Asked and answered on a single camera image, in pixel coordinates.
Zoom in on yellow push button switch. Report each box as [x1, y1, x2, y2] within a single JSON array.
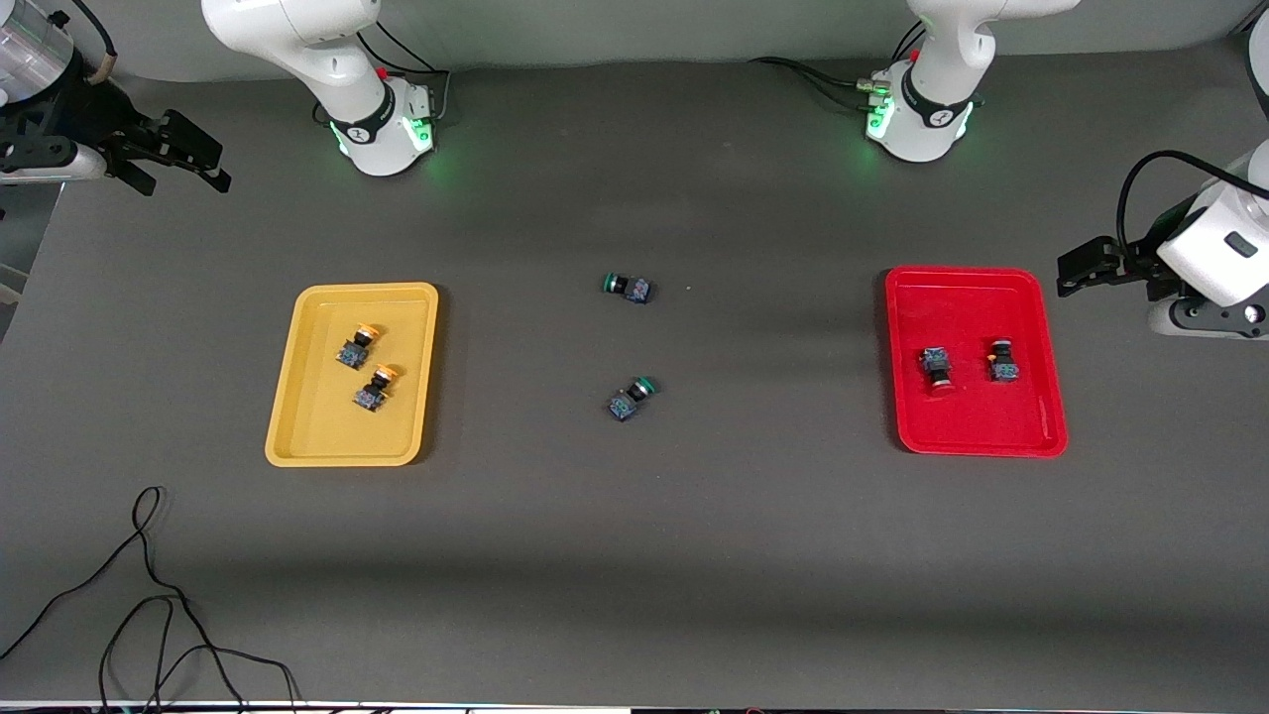
[[335, 322, 382, 371], [353, 364, 400, 414]]

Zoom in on red plastic tray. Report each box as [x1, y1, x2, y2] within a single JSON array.
[[884, 266, 1070, 459]]

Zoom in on yellow plastic tray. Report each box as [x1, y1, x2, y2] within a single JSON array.
[[265, 283, 440, 468]]

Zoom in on dark grey table mat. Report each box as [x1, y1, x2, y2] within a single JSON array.
[[0, 45, 1269, 710]]

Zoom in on black right arm base cables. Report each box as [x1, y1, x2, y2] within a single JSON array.
[[312, 20, 454, 128]]

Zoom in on black arm base cables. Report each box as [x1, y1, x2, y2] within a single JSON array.
[[749, 22, 928, 112], [312, 20, 454, 128]]

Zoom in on black left arm base cables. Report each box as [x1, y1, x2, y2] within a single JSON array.
[[749, 22, 928, 112]]

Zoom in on thin black loose cable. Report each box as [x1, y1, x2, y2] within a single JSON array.
[[0, 486, 300, 714]]

